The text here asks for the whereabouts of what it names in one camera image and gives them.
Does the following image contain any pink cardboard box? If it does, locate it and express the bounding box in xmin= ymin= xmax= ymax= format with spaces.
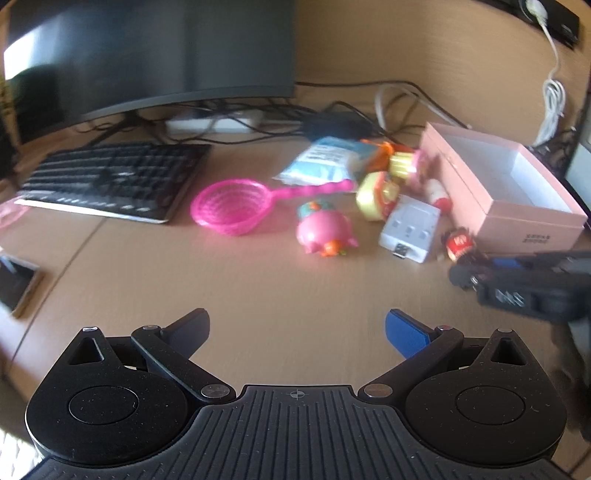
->
xmin=420 ymin=123 xmax=587 ymax=255

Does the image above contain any blue white tissue packet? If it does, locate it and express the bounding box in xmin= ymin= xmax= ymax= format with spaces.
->
xmin=273 ymin=137 xmax=377 ymax=186

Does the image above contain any white power strip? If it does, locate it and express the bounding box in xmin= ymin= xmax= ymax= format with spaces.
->
xmin=165 ymin=111 xmax=264 ymax=135

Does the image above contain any white bottle red cap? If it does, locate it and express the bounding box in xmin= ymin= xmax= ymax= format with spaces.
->
xmin=424 ymin=178 xmax=453 ymax=215

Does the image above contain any black power adapter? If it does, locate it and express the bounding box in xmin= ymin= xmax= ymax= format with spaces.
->
xmin=301 ymin=111 xmax=375 ymax=142

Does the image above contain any black keyboard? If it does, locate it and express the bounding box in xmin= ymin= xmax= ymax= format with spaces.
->
xmin=16 ymin=142 xmax=211 ymax=224

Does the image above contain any small red figure keychain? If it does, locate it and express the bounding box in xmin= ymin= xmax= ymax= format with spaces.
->
xmin=441 ymin=227 xmax=487 ymax=265

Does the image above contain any yellow red toy camera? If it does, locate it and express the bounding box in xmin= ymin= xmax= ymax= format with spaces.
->
xmin=356 ymin=171 xmax=400 ymax=222

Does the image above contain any white USB charger block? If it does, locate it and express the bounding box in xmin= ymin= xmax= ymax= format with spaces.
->
xmin=379 ymin=195 xmax=441 ymax=264

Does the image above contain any pink pig toy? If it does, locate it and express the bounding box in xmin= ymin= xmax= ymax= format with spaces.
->
xmin=295 ymin=200 xmax=359 ymax=257

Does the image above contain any grey looped cable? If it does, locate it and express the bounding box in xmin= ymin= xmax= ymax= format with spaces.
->
xmin=373 ymin=83 xmax=470 ymax=131

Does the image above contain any pink plastic basket scoop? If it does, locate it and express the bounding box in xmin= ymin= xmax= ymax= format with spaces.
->
xmin=189 ymin=179 xmax=356 ymax=236

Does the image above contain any black curved monitor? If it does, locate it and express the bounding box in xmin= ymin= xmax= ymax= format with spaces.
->
xmin=3 ymin=1 xmax=296 ymax=125

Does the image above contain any white coiled cable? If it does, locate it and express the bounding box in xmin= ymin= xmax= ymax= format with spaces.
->
xmin=526 ymin=0 xmax=567 ymax=147

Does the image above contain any pink yellow round toy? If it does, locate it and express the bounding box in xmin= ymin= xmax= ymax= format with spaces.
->
xmin=389 ymin=149 xmax=431 ymax=194

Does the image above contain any smartphone on desk edge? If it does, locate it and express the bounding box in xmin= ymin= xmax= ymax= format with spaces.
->
xmin=0 ymin=254 xmax=43 ymax=318

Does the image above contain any orange toy cup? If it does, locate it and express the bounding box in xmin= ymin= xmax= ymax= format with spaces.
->
xmin=362 ymin=139 xmax=396 ymax=173

